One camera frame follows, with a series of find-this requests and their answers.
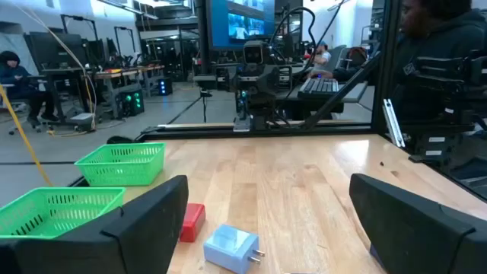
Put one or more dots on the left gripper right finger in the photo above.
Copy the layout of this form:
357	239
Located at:
418	236

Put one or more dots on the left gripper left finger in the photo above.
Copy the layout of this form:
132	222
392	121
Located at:
114	236

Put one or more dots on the red rectangular block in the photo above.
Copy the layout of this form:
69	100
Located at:
192	222

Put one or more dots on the light blue power adapter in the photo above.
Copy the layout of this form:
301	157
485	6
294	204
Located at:
230	247

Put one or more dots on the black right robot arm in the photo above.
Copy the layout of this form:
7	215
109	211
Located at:
260	110

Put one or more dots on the grey office chair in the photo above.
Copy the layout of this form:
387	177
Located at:
338	57

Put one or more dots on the green plastic basket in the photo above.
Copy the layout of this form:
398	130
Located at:
76	213
114	173

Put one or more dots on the black computer keyboard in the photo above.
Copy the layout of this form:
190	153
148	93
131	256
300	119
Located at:
317	86

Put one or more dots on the person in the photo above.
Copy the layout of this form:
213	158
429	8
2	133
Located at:
437	38
17	80
322	59

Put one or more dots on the black tripod stand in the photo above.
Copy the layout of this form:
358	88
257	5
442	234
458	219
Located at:
204	81

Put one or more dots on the large computer monitor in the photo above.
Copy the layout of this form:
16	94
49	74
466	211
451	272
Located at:
220	23

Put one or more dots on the black keyboard desk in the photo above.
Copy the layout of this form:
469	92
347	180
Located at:
354	95

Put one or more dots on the computer tower blue lights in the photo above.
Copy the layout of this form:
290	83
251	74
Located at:
164	86

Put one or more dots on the silver aluminium bar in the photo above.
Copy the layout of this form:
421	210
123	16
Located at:
393	123

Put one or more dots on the computer tower green lights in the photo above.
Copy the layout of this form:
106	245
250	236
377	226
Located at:
132	102

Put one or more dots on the wooden workbench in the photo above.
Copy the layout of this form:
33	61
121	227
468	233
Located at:
110	74

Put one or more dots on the black background monitor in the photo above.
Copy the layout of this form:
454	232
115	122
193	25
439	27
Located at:
53	49

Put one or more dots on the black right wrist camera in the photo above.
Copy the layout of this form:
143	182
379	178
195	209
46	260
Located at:
253	53

